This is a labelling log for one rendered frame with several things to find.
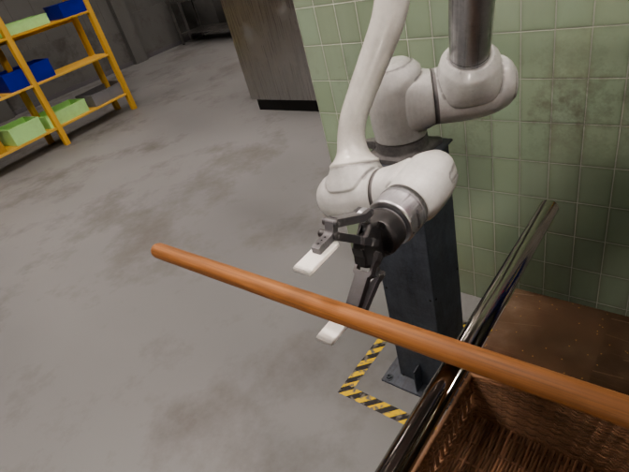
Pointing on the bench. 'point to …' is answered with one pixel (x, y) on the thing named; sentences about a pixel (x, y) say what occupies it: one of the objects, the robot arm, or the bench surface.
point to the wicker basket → (563, 428)
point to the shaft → (418, 340)
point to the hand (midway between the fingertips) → (317, 303)
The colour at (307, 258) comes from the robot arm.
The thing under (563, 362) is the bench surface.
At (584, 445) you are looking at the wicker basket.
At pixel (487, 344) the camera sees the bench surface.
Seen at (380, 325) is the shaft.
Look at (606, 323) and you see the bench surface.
